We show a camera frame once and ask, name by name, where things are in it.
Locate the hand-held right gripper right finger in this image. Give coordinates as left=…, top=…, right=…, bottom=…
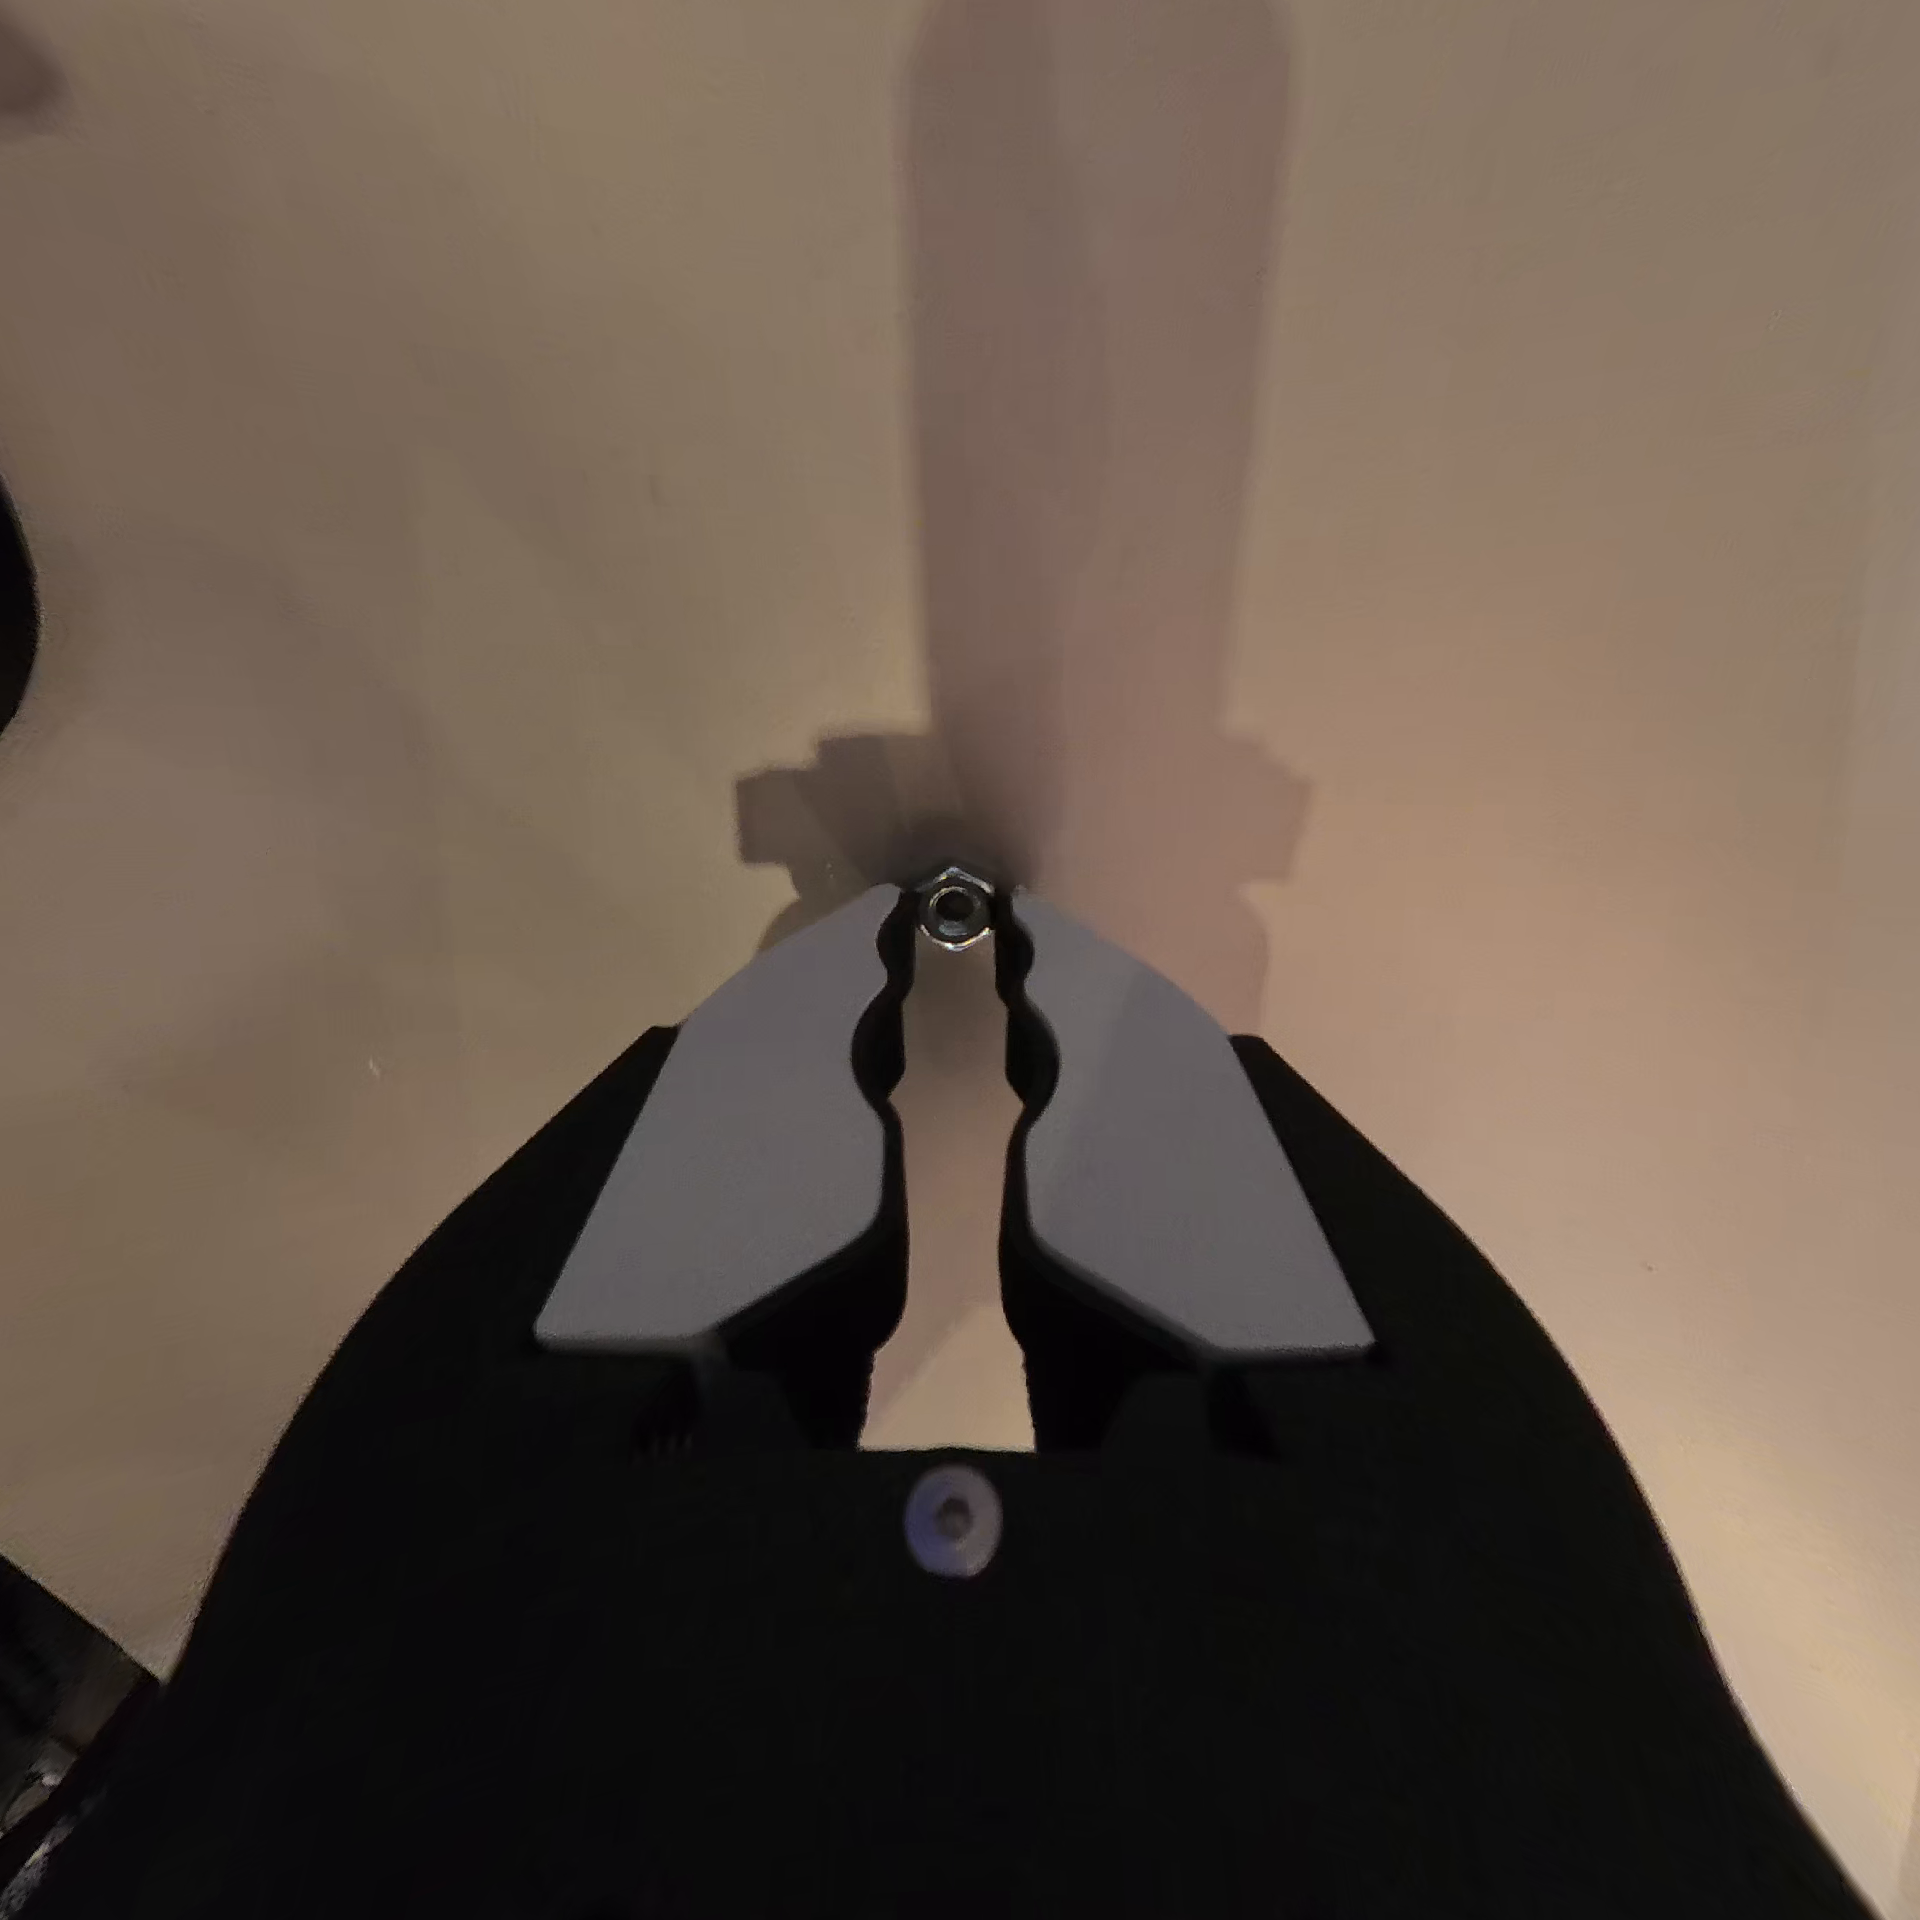
left=993, top=884, right=1378, bottom=1453

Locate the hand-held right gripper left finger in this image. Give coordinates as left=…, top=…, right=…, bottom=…
left=531, top=880, right=915, bottom=1453

